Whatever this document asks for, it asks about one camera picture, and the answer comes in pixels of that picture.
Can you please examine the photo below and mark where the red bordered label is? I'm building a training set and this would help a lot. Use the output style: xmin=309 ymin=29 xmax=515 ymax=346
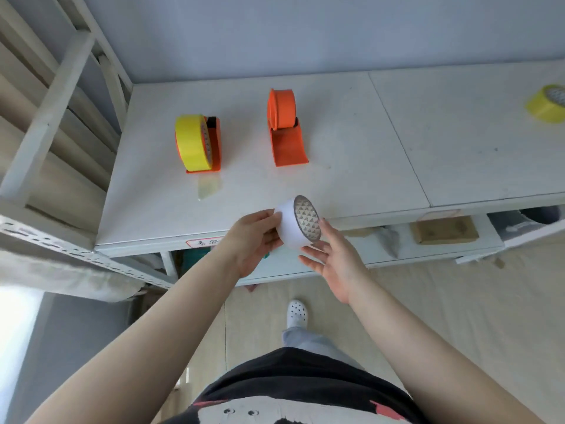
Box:
xmin=185 ymin=236 xmax=227 ymax=249

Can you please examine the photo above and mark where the white clog shoe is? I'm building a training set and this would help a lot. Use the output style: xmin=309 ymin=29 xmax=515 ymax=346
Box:
xmin=286 ymin=299 xmax=309 ymax=330

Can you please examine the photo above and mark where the grey trouser leg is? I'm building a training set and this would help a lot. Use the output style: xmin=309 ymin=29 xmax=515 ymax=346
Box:
xmin=282 ymin=327 xmax=365 ymax=372

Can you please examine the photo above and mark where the person's right forearm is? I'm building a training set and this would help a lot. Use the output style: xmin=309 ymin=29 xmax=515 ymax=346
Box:
xmin=348 ymin=278 xmax=546 ymax=424

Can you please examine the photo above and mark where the black printed shirt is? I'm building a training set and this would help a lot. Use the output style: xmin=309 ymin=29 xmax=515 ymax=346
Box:
xmin=162 ymin=347 xmax=431 ymax=424

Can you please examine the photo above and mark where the person's left hand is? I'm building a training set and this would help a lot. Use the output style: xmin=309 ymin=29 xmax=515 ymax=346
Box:
xmin=219 ymin=209 xmax=284 ymax=279

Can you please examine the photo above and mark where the white lower shelf board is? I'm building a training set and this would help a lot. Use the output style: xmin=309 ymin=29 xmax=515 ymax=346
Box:
xmin=236 ymin=214 xmax=505 ymax=287

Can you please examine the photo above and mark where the white tape roll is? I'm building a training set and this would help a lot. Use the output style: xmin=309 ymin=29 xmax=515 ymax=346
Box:
xmin=274 ymin=195 xmax=322 ymax=250

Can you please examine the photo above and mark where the yellow tape roll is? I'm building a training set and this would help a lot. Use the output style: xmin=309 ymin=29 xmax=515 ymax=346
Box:
xmin=525 ymin=84 xmax=565 ymax=124
xmin=175 ymin=114 xmax=213 ymax=173

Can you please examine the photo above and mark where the person's right hand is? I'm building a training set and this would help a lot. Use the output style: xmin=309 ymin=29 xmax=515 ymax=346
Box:
xmin=299 ymin=218 xmax=372 ymax=305

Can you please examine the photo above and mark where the brown cardboard box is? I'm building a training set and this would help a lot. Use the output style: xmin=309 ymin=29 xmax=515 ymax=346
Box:
xmin=409 ymin=214 xmax=480 ymax=246

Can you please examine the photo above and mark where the teal container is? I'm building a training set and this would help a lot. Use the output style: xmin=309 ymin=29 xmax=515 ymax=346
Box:
xmin=182 ymin=247 xmax=211 ymax=274

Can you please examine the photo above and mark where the clear tape strip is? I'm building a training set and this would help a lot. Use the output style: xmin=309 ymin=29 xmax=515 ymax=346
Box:
xmin=197 ymin=174 xmax=222 ymax=201

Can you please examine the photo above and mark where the white metal shelf rack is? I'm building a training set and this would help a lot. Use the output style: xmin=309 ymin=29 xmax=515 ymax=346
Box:
xmin=0 ymin=0 xmax=178 ymax=302

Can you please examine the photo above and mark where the orange tape dispenser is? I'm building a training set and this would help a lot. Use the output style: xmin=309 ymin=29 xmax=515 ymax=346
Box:
xmin=267 ymin=88 xmax=310 ymax=168
xmin=175 ymin=116 xmax=222 ymax=175

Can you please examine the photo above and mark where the person's left forearm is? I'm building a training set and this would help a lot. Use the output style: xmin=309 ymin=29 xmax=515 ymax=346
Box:
xmin=26 ymin=251 xmax=241 ymax=424

